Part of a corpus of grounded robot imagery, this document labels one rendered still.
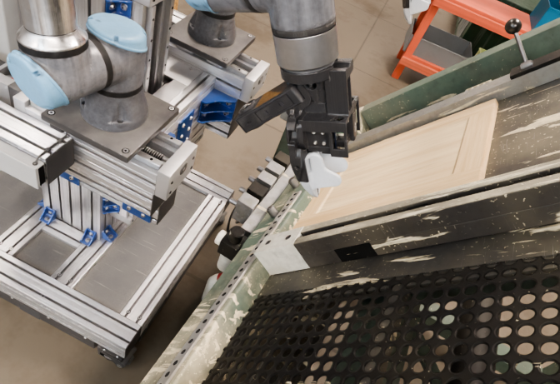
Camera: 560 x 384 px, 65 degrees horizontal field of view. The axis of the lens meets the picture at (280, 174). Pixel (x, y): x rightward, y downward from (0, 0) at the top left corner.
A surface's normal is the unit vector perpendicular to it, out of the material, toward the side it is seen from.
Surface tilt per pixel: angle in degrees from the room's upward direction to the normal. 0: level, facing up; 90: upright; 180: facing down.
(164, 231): 0
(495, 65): 90
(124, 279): 0
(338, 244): 90
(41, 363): 0
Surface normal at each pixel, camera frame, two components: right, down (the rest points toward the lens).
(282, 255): -0.44, 0.55
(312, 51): 0.13, 0.56
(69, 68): 0.63, 0.59
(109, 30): 0.36, -0.72
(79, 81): 0.82, 0.48
